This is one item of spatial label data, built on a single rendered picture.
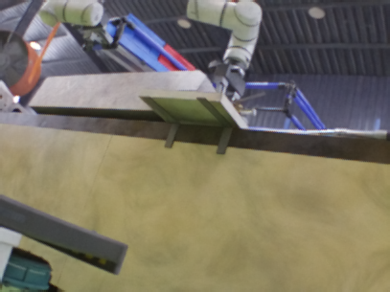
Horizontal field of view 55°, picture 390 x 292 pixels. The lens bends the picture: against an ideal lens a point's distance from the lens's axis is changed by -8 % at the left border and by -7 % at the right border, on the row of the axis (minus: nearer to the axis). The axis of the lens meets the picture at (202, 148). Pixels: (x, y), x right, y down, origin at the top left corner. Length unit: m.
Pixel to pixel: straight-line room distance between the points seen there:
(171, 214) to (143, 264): 0.18
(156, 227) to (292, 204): 0.44
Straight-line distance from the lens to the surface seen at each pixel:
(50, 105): 1.99
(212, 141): 1.27
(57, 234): 0.46
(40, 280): 0.56
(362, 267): 1.01
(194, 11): 1.32
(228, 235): 1.13
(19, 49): 8.24
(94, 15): 1.49
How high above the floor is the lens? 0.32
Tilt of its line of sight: 17 degrees up
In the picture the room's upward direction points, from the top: 18 degrees clockwise
